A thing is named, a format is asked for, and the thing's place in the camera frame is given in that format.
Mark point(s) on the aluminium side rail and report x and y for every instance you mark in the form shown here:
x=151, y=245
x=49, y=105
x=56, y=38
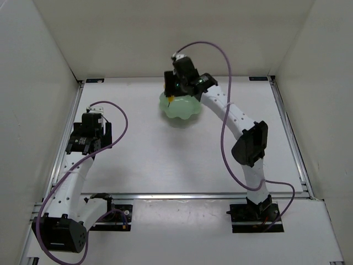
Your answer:
x=296, y=153
x=63, y=143

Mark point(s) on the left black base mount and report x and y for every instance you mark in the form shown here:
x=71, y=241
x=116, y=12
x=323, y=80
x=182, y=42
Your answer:
x=120, y=214

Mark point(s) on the right aluminium side rail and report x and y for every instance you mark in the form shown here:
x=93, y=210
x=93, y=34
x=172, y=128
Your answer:
x=296, y=153

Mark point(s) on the green scalloped glass bowl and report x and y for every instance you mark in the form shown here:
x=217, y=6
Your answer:
x=182, y=107

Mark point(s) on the left aluminium side rail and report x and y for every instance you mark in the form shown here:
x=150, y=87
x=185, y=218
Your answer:
x=63, y=143

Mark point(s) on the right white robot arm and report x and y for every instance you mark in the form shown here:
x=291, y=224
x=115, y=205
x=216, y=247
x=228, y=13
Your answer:
x=251, y=141

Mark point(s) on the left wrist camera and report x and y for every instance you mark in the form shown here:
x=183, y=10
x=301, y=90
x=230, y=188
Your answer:
x=95, y=109

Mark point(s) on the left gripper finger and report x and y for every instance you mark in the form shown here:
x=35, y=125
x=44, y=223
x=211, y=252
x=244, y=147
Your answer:
x=77, y=130
x=107, y=137

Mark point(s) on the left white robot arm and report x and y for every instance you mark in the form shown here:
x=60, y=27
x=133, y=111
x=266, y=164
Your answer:
x=64, y=224

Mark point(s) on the right blue corner label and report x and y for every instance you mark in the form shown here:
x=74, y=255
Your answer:
x=258, y=78

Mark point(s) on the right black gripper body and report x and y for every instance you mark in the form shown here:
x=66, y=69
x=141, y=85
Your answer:
x=169, y=84

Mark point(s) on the yellow fake pear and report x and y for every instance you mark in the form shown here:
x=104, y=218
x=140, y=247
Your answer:
x=170, y=99

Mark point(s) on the blue corner label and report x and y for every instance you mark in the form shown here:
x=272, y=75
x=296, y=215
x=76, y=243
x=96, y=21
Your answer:
x=258, y=78
x=95, y=80

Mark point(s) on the left blue corner label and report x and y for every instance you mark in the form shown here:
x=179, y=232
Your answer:
x=95, y=80

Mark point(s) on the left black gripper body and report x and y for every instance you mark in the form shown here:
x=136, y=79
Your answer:
x=107, y=134

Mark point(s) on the front aluminium rail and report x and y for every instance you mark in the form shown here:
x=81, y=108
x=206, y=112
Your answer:
x=176, y=196

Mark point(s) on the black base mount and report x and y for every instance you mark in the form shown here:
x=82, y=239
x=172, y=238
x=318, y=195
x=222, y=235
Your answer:
x=244, y=221
x=120, y=214

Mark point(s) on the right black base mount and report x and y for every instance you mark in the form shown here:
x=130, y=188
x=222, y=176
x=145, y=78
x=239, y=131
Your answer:
x=244, y=221

